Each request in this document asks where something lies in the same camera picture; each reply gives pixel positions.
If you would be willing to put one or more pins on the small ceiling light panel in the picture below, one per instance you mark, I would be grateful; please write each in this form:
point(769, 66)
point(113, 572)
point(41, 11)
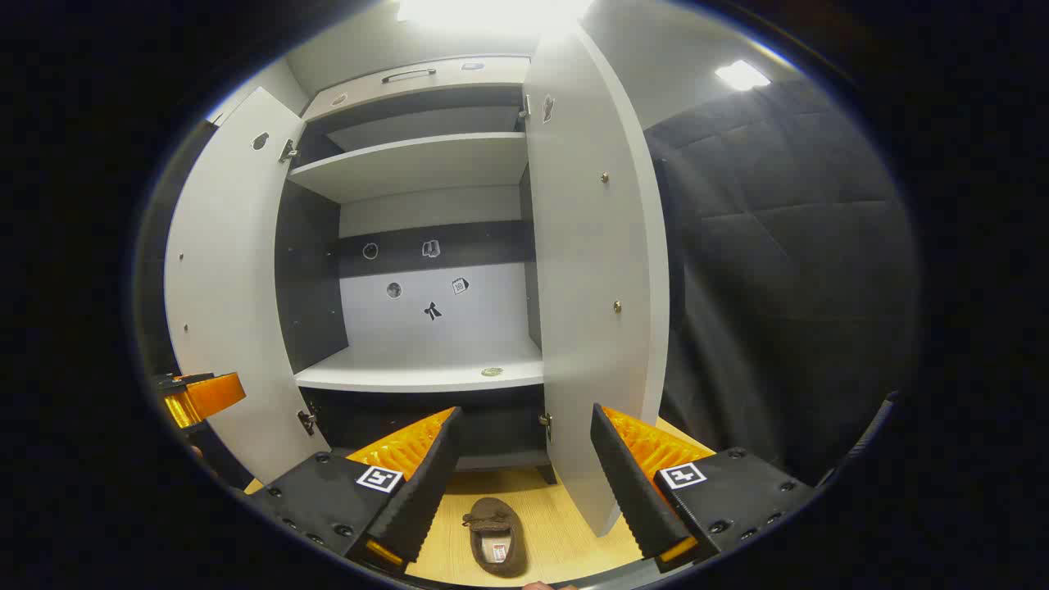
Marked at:
point(742, 75)

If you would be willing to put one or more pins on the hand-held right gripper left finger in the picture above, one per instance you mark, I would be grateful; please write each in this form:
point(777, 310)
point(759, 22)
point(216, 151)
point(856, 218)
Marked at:
point(426, 483)

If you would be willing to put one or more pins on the white cabinet door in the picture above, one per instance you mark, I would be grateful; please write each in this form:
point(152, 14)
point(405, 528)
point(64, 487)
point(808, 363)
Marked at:
point(586, 270)
point(229, 287)

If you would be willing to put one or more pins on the brown fluffy shoe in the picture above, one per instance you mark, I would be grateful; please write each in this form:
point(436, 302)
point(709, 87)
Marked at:
point(496, 541)

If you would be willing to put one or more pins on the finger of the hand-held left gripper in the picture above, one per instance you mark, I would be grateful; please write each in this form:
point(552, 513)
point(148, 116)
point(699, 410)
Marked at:
point(209, 395)

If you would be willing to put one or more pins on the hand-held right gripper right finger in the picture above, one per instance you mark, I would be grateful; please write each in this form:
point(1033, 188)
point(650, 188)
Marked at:
point(627, 479)

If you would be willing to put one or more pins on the large ceiling light panel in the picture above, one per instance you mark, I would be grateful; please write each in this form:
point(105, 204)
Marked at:
point(492, 12)

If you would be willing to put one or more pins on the white cabinet drawer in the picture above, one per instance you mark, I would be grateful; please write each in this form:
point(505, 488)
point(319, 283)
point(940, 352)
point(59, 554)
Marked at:
point(426, 88)

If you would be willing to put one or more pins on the white shoe cabinet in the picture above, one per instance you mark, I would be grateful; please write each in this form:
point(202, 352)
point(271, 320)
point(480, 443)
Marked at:
point(426, 164)

